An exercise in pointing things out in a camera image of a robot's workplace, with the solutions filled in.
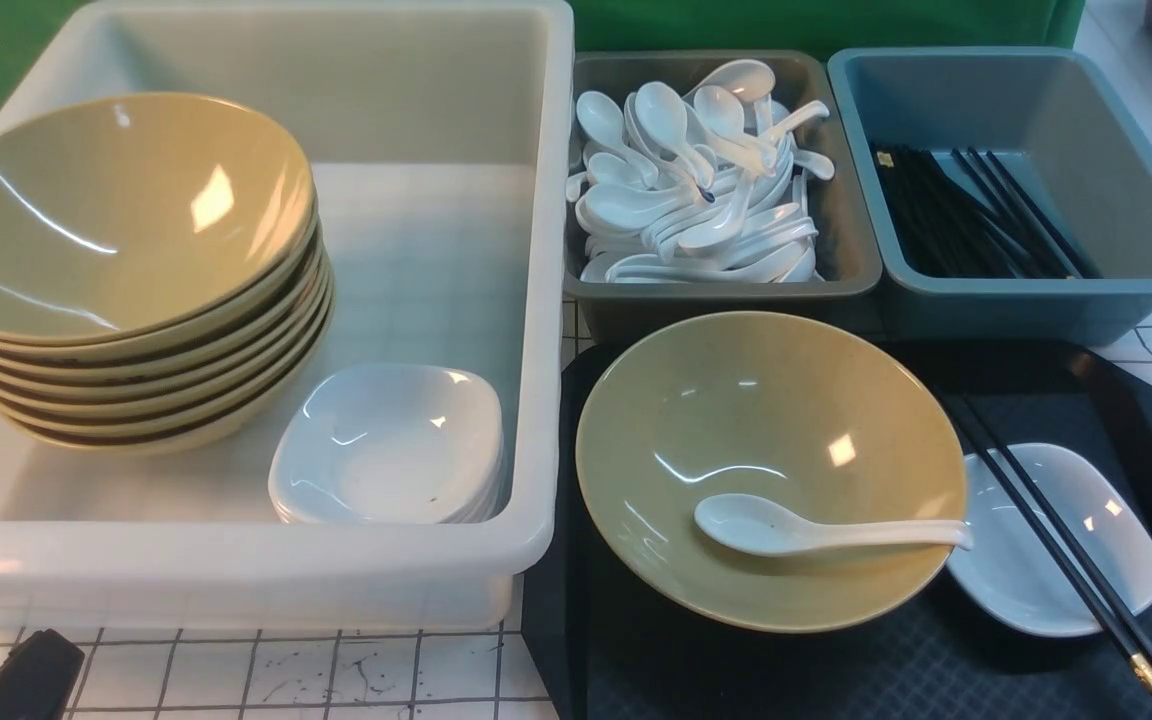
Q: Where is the bundle of black chopsticks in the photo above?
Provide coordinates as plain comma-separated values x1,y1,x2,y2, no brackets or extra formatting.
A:
870,143,1102,281

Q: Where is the yellow noodle bowl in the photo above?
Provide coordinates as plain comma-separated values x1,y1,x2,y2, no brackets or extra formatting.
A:
573,311,967,632

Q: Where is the green backdrop cloth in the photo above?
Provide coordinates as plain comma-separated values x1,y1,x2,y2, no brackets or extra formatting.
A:
0,1,1084,106

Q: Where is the stack of yellow bowls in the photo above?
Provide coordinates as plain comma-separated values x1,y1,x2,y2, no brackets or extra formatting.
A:
0,211,335,455

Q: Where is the white ceramic soup spoon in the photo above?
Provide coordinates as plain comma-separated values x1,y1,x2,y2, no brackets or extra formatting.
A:
692,493,975,559

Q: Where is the grey-brown spoon bin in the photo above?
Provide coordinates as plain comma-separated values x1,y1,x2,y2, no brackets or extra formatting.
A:
564,50,882,343

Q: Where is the white square sauce dish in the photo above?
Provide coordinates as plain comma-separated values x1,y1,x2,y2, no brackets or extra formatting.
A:
947,442,1152,638

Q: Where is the black chopstick gold tip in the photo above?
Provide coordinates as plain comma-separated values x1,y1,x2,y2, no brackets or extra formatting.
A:
932,386,1152,694
961,392,1152,707

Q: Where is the pile of white spoons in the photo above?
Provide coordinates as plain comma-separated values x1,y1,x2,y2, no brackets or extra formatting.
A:
566,58,836,285

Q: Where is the black serving tray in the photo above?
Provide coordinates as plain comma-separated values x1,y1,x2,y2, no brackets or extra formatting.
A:
521,341,1152,719

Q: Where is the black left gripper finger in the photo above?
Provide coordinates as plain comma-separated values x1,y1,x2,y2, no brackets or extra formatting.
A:
0,629,84,719

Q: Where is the stack of white sauce dishes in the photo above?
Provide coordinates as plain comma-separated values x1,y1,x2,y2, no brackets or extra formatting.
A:
268,363,506,524

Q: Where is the blue-grey chopstick bin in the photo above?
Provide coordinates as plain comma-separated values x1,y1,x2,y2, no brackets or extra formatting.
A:
827,47,1152,346

